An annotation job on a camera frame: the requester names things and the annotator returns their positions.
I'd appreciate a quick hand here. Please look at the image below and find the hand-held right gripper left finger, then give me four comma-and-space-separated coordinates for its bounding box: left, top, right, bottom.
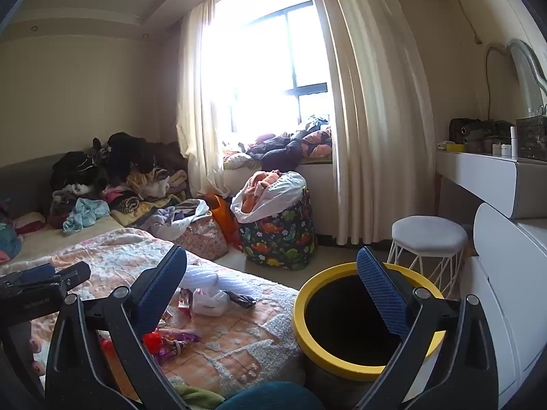
44, 244, 191, 410

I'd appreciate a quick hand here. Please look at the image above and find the white lilac garment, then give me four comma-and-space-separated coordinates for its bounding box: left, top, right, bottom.
139, 199, 210, 241

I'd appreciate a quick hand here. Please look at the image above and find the person's left hand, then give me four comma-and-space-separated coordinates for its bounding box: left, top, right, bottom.
26, 336, 49, 378

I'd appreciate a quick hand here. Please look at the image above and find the white hexagonal stool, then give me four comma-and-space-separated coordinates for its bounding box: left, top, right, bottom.
391, 216, 468, 300

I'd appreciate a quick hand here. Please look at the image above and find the curved vanity mirror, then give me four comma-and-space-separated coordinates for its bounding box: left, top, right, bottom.
485, 38, 547, 116

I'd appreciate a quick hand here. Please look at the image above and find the white rolled cloth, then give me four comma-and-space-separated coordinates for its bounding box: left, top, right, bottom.
180, 264, 221, 290

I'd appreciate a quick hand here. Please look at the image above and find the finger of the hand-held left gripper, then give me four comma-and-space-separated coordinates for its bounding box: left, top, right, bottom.
15, 261, 92, 293

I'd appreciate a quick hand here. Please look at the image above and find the red snack wrapper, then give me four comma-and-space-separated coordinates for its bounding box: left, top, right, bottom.
142, 332, 166, 354

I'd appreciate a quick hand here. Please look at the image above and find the large white plastic sack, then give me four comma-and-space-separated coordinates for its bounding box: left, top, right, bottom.
231, 171, 307, 223

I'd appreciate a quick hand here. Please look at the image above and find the pile of mixed clothes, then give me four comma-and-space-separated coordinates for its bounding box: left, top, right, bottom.
49, 132, 191, 227

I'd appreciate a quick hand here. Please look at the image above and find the dark cosmetic bag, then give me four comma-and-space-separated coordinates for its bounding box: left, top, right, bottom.
449, 118, 513, 146

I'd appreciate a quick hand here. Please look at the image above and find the dinosaur print storage bag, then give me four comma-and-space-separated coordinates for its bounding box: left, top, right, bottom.
237, 188, 319, 271

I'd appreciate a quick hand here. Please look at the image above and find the clear acrylic organizer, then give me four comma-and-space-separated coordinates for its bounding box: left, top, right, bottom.
515, 115, 547, 162

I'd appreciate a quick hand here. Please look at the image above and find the teal cushion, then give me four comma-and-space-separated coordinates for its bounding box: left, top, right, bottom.
217, 381, 326, 410

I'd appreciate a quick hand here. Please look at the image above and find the orange white tufted blanket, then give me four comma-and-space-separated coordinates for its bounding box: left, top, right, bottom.
0, 227, 306, 394

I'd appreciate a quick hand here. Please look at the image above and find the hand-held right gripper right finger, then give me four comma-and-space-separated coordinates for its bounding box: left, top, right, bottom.
355, 245, 500, 410

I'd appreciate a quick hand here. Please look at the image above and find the clothes pile with dark jacket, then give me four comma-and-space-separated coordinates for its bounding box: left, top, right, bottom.
222, 115, 335, 172

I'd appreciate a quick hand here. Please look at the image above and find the wide cream curtain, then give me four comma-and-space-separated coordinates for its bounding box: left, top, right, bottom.
305, 0, 437, 246

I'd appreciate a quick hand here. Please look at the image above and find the white vanity desk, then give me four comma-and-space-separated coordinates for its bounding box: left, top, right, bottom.
436, 147, 547, 218

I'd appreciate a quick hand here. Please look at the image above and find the orange bag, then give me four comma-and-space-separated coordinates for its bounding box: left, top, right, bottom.
204, 193, 241, 249

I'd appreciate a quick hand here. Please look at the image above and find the pink floral bag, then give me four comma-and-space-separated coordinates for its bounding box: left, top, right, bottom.
175, 214, 228, 261

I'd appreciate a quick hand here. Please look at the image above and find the black framed window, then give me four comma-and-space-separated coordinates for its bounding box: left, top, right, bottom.
214, 0, 338, 137

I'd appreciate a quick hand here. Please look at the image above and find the white drawer cabinet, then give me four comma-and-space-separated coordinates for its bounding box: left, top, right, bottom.
459, 203, 547, 410

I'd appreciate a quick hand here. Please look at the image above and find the green cloth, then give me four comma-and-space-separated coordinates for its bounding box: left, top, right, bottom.
175, 384, 224, 410

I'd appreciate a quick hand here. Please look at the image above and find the dark crumpled wrapper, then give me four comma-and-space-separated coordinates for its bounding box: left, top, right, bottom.
226, 290, 258, 309

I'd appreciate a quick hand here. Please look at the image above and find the narrow cream curtain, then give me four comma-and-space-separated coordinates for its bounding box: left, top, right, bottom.
176, 0, 234, 199

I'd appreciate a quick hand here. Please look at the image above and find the orange towel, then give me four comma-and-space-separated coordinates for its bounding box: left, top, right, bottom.
241, 171, 281, 213

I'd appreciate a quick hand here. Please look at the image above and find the grey padded headboard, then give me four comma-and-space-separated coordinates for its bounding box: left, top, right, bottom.
0, 151, 86, 218

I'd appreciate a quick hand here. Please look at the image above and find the small white plastic bag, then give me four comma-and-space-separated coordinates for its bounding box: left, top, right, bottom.
191, 288, 234, 317

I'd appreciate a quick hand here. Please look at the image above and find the light blue cloth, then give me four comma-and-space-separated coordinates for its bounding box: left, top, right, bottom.
63, 199, 111, 234

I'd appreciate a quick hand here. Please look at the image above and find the purple snack wrapper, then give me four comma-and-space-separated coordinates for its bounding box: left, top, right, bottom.
155, 330, 202, 367

